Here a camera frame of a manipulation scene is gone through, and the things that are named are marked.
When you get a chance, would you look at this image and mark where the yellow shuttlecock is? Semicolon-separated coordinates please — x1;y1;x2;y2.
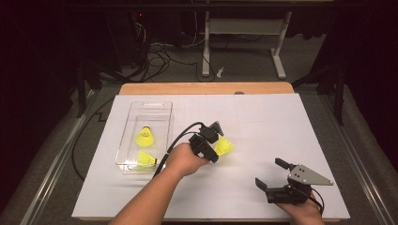
136;150;159;167
213;135;236;157
134;125;155;149

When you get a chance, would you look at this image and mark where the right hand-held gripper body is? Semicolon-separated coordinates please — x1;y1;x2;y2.
264;163;334;205

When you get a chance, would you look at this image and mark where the right hand-held gripper cable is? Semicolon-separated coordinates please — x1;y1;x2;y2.
311;187;325;216

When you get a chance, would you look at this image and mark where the clear plastic tray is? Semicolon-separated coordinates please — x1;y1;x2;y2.
115;100;174;175

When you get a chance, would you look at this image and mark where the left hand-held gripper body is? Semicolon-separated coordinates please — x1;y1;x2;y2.
188;120;225;164

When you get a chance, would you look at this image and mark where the left hand-held gripper cable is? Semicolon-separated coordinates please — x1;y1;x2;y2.
152;121;206;179

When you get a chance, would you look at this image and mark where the person's left hand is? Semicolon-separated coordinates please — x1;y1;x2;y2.
164;142;210;177

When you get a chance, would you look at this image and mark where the black metal stand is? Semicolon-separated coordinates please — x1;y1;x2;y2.
76;60;104;119
292;62;346;126

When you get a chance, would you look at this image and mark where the tangle of black cables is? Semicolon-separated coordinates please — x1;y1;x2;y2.
134;22;217;83

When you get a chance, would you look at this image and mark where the wooden table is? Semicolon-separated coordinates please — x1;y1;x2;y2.
78;82;342;225

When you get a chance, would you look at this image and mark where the white metal desk frame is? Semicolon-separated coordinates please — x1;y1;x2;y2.
201;10;294;80

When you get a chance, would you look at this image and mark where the long black floor cable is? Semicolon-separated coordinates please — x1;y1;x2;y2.
70;97;116;182

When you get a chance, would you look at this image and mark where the person's right hand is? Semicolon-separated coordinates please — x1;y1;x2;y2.
275;195;323;219

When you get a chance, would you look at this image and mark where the black computer tower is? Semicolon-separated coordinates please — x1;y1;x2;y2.
104;8;148;68

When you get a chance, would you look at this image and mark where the hand-held gripper cable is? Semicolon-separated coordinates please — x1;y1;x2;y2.
311;187;325;216
152;121;206;179

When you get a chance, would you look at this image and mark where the white paper sheet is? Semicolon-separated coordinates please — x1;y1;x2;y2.
70;93;351;220

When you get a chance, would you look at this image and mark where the aluminium floor rail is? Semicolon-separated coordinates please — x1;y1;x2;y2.
318;93;393;225
18;88;101;225

